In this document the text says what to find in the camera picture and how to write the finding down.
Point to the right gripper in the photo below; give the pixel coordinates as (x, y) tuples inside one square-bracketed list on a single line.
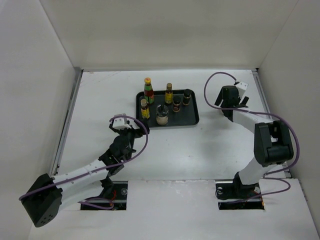
[(244, 101)]

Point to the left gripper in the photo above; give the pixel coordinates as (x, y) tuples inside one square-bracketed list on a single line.
[(137, 132)]

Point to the glass dispenser jar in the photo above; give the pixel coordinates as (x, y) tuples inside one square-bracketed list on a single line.
[(162, 114)]

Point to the black cap spice jar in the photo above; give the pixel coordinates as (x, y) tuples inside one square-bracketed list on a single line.
[(186, 97), (176, 104)]

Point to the red chili sauce bottle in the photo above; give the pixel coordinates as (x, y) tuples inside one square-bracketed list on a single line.
[(148, 91)]

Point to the small yellow label bottle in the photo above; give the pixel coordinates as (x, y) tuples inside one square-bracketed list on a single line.
[(168, 99)]

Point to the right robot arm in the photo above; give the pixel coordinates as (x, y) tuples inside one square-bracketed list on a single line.
[(272, 143)]

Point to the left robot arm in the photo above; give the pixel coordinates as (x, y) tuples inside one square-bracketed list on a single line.
[(48, 195)]

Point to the black plastic tray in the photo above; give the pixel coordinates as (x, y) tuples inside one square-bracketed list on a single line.
[(188, 115)]

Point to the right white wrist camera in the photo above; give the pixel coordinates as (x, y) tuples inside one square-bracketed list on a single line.
[(241, 87)]

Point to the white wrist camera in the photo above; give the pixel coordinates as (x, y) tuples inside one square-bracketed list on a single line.
[(119, 122), (241, 87)]

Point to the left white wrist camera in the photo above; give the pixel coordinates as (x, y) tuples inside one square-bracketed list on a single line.
[(119, 122)]

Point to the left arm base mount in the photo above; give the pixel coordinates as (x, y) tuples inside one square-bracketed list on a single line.
[(112, 198)]

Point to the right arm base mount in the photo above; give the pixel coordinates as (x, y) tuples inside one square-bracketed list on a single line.
[(234, 195)]

